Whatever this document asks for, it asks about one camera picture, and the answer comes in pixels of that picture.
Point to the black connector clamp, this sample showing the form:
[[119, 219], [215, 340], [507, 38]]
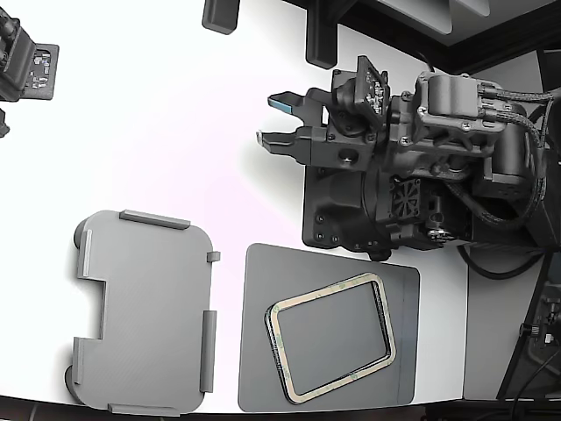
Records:
[[548, 326]]

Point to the black six-joint robot arm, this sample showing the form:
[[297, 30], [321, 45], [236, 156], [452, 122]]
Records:
[[447, 101]]

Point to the dark gray bracket foot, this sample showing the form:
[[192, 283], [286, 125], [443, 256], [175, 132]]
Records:
[[219, 15]]

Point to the gray flat mat plate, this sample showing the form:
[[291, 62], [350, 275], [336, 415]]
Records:
[[333, 326]]

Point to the black bracket foot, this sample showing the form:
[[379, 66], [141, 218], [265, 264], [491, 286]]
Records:
[[322, 39]]

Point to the black shelf frame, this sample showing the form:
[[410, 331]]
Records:
[[464, 57]]

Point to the small light gray panel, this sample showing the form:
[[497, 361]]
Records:
[[475, 6]]

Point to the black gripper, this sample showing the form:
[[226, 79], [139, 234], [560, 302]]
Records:
[[346, 151]]

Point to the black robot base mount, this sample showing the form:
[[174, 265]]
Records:
[[333, 206]]

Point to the black diagonal strut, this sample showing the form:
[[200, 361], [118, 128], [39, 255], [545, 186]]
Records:
[[526, 329]]

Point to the small black clamp piece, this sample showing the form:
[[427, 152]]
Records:
[[3, 125]]

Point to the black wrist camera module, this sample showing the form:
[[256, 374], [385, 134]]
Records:
[[370, 87]]

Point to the gray plastic box tray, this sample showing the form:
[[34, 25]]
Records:
[[149, 316]]

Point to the large light gray panel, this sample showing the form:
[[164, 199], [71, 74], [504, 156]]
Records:
[[416, 13]]

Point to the beige tape-backed rectangular frame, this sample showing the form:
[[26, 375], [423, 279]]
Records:
[[324, 292]]

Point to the black camera with circuit board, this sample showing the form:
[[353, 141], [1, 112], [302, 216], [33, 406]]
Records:
[[22, 66]]

